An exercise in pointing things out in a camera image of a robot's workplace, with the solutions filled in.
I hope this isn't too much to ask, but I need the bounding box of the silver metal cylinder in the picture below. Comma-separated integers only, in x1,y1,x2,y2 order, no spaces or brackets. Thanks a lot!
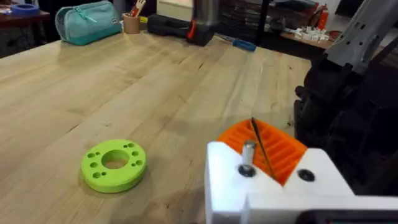
192,0,221,26

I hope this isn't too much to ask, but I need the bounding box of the brown cup with utensils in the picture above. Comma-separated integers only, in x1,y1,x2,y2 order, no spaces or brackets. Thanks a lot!
121,0,147,35

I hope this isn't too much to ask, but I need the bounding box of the black upright post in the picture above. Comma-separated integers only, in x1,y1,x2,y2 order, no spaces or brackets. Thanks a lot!
255,0,271,47

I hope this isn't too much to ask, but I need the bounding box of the red bottle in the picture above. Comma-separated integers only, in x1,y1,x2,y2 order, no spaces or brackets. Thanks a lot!
316,4,330,31

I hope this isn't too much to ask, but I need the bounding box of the blue handled screwdriver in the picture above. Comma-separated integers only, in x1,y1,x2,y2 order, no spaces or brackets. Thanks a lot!
217,33,257,52

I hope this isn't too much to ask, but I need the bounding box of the bare white left gripper left finger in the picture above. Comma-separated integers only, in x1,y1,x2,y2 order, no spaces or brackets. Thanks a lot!
204,139,282,224

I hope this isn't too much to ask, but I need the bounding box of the blue tape roll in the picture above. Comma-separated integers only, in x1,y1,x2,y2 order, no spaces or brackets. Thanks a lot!
10,2,41,17

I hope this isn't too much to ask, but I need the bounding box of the green disc with holes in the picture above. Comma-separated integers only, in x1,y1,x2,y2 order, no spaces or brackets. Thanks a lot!
80,139,148,194

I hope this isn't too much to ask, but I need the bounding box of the white orange left gripper right finger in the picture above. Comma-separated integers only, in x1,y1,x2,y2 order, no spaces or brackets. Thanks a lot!
216,118,356,197

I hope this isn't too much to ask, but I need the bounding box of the heap of white parts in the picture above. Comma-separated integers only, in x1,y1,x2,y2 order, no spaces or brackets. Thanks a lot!
293,26,330,43

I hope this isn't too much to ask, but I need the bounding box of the teal zip bag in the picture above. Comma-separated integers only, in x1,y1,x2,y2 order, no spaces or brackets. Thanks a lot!
54,0,123,46

